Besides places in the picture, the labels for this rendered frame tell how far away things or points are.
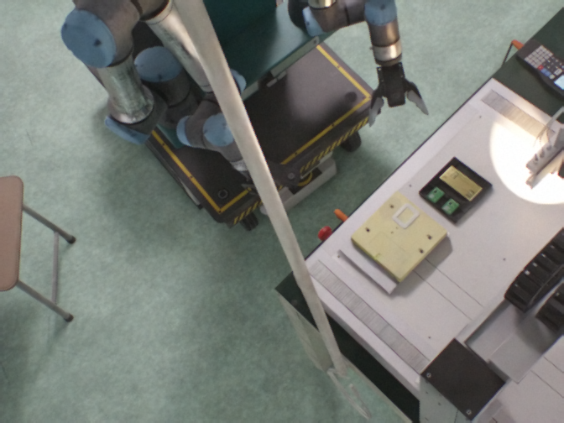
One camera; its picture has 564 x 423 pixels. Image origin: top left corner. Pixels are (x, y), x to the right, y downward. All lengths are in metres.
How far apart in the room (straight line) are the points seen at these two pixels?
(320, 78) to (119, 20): 1.16
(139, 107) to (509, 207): 0.94
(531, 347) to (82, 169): 2.15
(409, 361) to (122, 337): 1.34
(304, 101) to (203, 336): 0.88
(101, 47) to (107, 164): 1.48
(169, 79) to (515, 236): 0.96
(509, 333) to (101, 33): 0.99
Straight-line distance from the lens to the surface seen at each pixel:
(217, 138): 1.91
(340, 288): 1.89
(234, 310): 2.83
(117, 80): 1.92
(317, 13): 2.11
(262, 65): 2.37
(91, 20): 1.75
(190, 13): 0.76
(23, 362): 3.02
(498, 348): 1.45
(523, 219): 1.96
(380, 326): 1.86
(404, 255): 1.87
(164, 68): 2.15
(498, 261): 1.92
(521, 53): 2.28
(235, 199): 2.62
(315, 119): 2.71
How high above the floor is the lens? 2.64
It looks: 64 degrees down
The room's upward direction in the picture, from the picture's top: 18 degrees counter-clockwise
